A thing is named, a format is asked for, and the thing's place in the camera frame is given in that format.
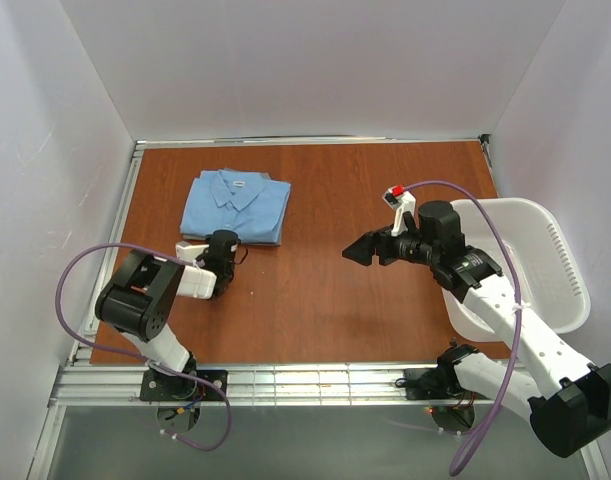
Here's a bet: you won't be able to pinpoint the light blue long sleeve shirt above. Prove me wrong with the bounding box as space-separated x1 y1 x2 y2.
179 167 292 245

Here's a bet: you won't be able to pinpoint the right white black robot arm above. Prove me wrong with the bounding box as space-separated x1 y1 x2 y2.
342 193 611 458

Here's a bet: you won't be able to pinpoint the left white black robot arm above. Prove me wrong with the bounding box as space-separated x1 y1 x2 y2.
95 230 240 376

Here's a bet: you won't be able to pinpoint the white plastic laundry basket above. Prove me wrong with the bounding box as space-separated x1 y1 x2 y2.
442 197 591 342

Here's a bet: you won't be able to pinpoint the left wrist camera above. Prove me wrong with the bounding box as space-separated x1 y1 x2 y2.
175 241 208 263

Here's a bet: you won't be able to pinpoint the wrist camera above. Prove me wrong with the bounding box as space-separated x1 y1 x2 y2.
175 241 208 263
382 185 417 237

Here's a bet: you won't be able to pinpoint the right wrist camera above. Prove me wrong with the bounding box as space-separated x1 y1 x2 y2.
382 185 417 237

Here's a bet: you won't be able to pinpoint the aluminium back frame rail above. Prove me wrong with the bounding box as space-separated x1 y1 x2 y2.
135 135 478 151

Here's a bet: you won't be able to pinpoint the aluminium frame rail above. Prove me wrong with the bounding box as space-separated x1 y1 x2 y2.
50 363 433 407
135 135 478 151
478 133 499 195
66 139 148 366

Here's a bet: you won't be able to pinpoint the aluminium right frame rail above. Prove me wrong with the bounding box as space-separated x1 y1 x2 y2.
478 133 499 195

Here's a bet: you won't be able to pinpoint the aluminium left frame rail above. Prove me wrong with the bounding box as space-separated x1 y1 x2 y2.
66 139 148 366

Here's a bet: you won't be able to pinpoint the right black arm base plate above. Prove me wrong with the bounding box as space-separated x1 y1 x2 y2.
394 367 471 400

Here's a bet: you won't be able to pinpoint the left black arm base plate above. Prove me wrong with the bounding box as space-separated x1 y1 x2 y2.
139 369 228 402

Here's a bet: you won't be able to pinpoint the aluminium front frame rail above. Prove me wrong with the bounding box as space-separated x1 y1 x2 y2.
50 363 433 407

